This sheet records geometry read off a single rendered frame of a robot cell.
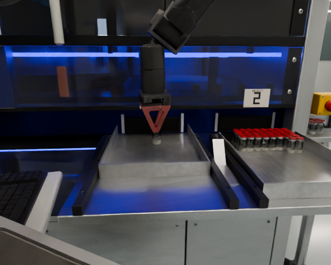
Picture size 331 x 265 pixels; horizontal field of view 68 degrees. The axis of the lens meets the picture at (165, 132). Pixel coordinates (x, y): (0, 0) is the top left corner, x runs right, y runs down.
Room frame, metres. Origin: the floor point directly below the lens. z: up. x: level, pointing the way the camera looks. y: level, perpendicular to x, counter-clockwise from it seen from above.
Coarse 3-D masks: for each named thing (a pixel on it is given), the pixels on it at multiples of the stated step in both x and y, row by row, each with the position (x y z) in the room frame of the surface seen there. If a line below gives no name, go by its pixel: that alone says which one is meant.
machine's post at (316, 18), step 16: (320, 0) 0.82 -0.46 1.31; (320, 16) 0.82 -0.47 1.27; (304, 32) 0.83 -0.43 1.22; (320, 32) 0.82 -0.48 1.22; (304, 48) 0.82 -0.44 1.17; (320, 48) 0.82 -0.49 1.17; (304, 64) 0.82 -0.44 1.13; (304, 80) 0.82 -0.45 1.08; (304, 96) 0.82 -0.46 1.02; (288, 112) 0.85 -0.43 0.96; (304, 112) 0.82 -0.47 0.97; (288, 128) 0.83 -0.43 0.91; (304, 128) 0.82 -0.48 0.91; (288, 224) 0.82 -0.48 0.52; (272, 256) 0.82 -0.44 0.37
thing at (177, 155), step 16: (112, 144) 0.72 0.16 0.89; (128, 144) 0.75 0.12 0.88; (144, 144) 0.75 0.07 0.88; (160, 144) 0.75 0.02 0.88; (176, 144) 0.75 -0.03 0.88; (192, 144) 0.75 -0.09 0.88; (112, 160) 0.62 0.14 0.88; (128, 160) 0.62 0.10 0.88; (144, 160) 0.62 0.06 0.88; (160, 160) 0.62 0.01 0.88; (176, 160) 0.62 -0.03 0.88; (192, 160) 0.62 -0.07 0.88; (208, 160) 0.54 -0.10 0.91; (112, 176) 0.52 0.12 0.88; (128, 176) 0.52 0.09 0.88; (144, 176) 0.52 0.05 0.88; (160, 176) 0.53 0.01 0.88
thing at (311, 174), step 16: (224, 144) 0.70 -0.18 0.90; (304, 144) 0.72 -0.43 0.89; (320, 144) 0.65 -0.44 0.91; (240, 160) 0.56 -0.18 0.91; (256, 160) 0.62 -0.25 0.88; (272, 160) 0.62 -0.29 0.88; (288, 160) 0.62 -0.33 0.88; (304, 160) 0.62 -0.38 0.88; (320, 160) 0.62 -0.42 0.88; (256, 176) 0.46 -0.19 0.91; (272, 176) 0.52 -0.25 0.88; (288, 176) 0.52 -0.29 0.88; (304, 176) 0.52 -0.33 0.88; (320, 176) 0.52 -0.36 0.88; (272, 192) 0.43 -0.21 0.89; (288, 192) 0.43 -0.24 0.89; (304, 192) 0.43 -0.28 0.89; (320, 192) 0.44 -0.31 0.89
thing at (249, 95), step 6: (246, 90) 0.80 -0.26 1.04; (252, 90) 0.81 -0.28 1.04; (258, 90) 0.81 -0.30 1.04; (264, 90) 0.81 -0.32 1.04; (270, 90) 0.81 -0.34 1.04; (246, 96) 0.80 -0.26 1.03; (252, 96) 0.81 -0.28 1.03; (264, 96) 0.81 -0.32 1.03; (246, 102) 0.80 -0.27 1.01; (252, 102) 0.81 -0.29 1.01; (258, 102) 0.81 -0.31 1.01; (264, 102) 0.81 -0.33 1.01
